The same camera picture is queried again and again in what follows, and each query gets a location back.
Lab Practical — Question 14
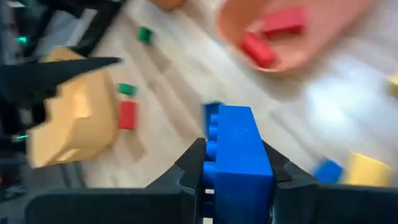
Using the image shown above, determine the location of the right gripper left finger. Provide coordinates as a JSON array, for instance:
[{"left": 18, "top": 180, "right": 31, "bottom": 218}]
[{"left": 24, "top": 138, "right": 208, "bottom": 224}]

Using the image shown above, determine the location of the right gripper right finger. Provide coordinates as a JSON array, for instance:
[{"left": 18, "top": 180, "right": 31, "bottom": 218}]
[{"left": 262, "top": 139, "right": 398, "bottom": 224}]

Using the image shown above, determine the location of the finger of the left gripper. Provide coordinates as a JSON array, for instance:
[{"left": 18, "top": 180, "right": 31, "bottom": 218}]
[{"left": 30, "top": 56, "right": 123, "bottom": 93}]

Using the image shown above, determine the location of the blue studded cube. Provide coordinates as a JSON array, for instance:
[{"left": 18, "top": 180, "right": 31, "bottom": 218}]
[{"left": 313, "top": 158, "right": 345, "bottom": 185}]

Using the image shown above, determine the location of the yellow cube block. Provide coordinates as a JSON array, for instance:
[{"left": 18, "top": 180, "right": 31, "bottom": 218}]
[{"left": 341, "top": 151, "right": 394, "bottom": 188}]

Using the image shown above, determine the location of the yellow plastic bin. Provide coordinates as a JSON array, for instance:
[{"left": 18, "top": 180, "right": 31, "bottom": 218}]
[{"left": 27, "top": 46, "right": 119, "bottom": 169}]

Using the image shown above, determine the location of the large red rectangular block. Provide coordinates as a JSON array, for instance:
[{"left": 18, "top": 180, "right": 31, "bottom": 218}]
[{"left": 118, "top": 100, "right": 138, "bottom": 131}]

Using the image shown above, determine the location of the small green block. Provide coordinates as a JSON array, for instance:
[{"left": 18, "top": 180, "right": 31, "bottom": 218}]
[{"left": 137, "top": 26, "right": 155, "bottom": 45}]

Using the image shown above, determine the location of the long blue studded brick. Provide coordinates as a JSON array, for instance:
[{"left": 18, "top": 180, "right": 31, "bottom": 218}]
[{"left": 201, "top": 101, "right": 275, "bottom": 224}]

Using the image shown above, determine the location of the orange plastic bin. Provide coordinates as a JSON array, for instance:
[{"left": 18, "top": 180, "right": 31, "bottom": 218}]
[
  {"left": 148, "top": 0, "right": 188, "bottom": 11},
  {"left": 216, "top": 0, "right": 379, "bottom": 74}
]

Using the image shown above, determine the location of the red cylinder block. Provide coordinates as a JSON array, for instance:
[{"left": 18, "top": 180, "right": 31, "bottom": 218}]
[{"left": 240, "top": 32, "right": 277, "bottom": 68}]

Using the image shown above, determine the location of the long red block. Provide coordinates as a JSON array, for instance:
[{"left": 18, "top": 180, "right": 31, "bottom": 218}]
[{"left": 260, "top": 7, "right": 308, "bottom": 35}]

